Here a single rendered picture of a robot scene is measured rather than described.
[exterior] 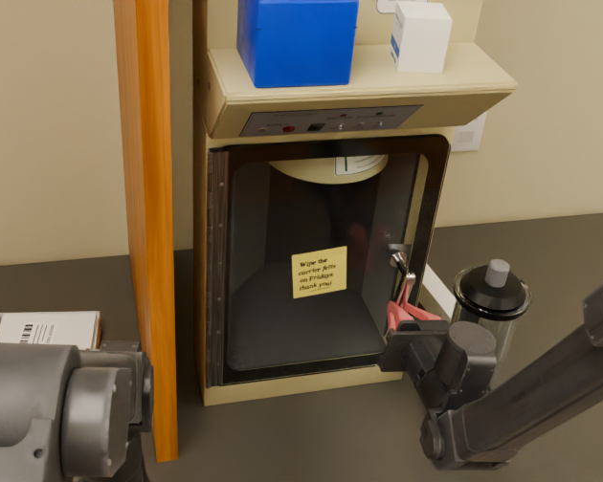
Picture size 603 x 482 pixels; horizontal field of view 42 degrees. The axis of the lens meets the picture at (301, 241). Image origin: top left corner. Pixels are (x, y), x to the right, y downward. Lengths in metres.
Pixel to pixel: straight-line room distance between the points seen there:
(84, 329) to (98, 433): 1.01
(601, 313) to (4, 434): 0.46
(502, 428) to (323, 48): 0.41
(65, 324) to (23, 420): 1.03
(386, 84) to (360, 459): 0.57
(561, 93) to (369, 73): 0.85
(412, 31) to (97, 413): 0.64
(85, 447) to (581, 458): 1.05
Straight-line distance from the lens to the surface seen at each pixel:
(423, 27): 0.85
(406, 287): 1.07
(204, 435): 1.19
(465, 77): 0.88
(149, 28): 0.78
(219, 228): 0.99
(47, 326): 1.32
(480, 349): 0.92
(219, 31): 0.88
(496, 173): 1.68
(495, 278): 1.12
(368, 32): 0.93
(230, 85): 0.80
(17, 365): 0.30
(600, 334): 0.63
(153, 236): 0.89
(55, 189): 1.47
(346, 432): 1.21
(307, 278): 1.08
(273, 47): 0.78
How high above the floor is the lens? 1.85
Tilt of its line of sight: 36 degrees down
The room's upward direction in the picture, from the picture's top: 5 degrees clockwise
